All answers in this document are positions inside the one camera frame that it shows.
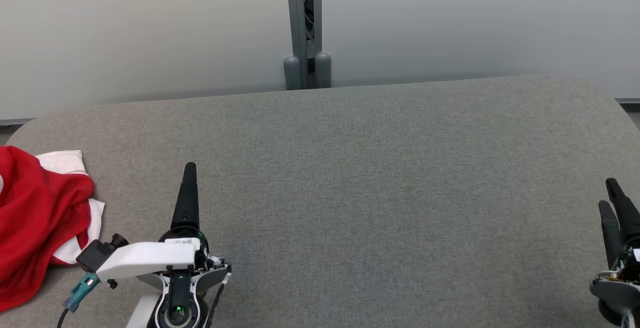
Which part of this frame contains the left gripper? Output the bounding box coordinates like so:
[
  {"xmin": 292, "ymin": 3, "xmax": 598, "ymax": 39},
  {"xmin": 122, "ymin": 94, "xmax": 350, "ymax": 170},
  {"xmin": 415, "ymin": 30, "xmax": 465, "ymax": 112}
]
[{"xmin": 96, "ymin": 162, "xmax": 232, "ymax": 288}]

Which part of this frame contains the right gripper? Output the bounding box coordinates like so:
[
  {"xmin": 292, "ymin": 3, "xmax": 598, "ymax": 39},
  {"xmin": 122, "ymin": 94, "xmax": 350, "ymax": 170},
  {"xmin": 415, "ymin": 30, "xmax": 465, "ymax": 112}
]
[{"xmin": 590, "ymin": 178, "xmax": 640, "ymax": 326}]

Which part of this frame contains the red and white basketball jersey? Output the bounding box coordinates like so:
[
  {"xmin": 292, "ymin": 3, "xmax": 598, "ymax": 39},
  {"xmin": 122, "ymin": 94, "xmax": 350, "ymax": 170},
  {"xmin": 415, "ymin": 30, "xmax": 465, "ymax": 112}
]
[{"xmin": 0, "ymin": 145, "xmax": 106, "ymax": 313}]

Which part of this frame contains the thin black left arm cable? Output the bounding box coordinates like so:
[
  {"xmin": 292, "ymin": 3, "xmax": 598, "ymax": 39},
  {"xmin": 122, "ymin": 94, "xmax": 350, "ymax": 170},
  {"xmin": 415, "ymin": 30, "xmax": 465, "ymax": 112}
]
[{"xmin": 204, "ymin": 280, "xmax": 227, "ymax": 328}]

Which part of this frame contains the teal left camera connector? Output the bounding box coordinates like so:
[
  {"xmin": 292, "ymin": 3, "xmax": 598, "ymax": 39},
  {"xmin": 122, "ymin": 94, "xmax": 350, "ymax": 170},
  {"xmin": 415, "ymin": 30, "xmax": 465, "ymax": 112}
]
[{"xmin": 62, "ymin": 272, "xmax": 101, "ymax": 313}]

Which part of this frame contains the grey cylindrical post foot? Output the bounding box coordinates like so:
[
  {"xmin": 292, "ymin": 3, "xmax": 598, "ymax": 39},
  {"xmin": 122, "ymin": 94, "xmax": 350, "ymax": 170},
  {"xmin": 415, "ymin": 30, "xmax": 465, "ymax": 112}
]
[
  {"xmin": 283, "ymin": 56, "xmax": 302, "ymax": 91},
  {"xmin": 314, "ymin": 52, "xmax": 332, "ymax": 89}
]

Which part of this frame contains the black left camera cable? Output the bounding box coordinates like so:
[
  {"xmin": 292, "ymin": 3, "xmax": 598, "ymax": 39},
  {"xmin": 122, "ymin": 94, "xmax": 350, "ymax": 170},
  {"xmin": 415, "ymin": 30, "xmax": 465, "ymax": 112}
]
[{"xmin": 56, "ymin": 307, "xmax": 76, "ymax": 328}]

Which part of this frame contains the grey metal partition post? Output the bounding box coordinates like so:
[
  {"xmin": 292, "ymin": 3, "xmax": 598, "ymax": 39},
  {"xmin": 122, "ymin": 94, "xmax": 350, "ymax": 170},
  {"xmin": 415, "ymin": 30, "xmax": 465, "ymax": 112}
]
[{"xmin": 285, "ymin": 0, "xmax": 323, "ymax": 90}]

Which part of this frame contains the thin black cable bundle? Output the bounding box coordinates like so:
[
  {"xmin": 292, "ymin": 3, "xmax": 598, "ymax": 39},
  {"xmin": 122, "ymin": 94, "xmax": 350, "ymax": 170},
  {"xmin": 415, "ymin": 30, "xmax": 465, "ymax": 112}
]
[{"xmin": 303, "ymin": 0, "xmax": 316, "ymax": 42}]

